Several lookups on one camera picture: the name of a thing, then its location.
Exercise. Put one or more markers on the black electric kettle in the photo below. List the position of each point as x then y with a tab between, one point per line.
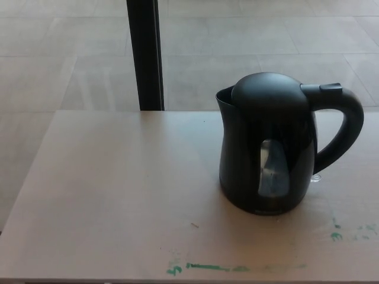
245	165

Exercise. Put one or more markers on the black vertical post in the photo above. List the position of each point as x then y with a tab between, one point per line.
145	59

